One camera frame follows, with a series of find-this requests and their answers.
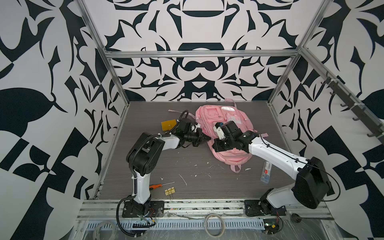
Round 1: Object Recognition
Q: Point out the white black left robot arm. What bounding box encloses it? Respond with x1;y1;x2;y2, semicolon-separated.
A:
126;118;211;205

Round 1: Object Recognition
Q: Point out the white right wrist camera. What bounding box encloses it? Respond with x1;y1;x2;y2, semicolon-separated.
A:
213;122;226;140

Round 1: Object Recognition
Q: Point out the small green circuit board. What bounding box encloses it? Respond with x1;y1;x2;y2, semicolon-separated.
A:
263;218;284;236

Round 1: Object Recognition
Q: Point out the aluminium frame crossbar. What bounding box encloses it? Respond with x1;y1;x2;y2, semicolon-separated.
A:
105;50;298;59

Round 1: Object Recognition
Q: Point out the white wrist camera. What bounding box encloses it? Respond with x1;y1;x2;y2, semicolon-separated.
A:
193;123;202;132
213;122;226;140

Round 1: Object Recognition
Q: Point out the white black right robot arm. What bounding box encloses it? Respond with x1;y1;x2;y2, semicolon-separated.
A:
213;121;332;214

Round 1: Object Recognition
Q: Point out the black corrugated cable conduit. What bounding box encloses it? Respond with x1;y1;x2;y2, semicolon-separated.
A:
115;194;145;238

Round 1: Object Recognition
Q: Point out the small yellow sticky pad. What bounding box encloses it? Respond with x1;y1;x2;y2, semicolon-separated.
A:
161;120;178;132

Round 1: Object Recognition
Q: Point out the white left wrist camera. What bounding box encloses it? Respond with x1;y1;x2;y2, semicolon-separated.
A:
193;123;202;132

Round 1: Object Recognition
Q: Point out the clear tape roll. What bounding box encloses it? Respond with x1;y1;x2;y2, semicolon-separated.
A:
204;213;226;238

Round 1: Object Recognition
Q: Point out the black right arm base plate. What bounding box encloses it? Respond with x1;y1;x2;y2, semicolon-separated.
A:
244;200;287;217

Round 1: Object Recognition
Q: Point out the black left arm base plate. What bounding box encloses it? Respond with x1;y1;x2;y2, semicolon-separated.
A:
122;200;165;218

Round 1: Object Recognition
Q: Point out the grey wall hook rail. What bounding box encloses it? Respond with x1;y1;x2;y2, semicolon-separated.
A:
320;72;384;145

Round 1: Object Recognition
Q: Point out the white slotted cable duct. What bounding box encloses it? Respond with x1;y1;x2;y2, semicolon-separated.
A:
86;219;265;231

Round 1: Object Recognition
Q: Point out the small yellow wooden block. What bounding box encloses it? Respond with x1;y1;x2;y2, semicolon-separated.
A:
165;187;176;196

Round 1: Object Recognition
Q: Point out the orange handled screwdriver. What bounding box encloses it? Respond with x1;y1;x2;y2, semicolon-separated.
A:
149;182;175;191

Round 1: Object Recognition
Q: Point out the pink student backpack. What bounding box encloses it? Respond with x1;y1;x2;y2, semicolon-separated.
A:
195;99;257;173

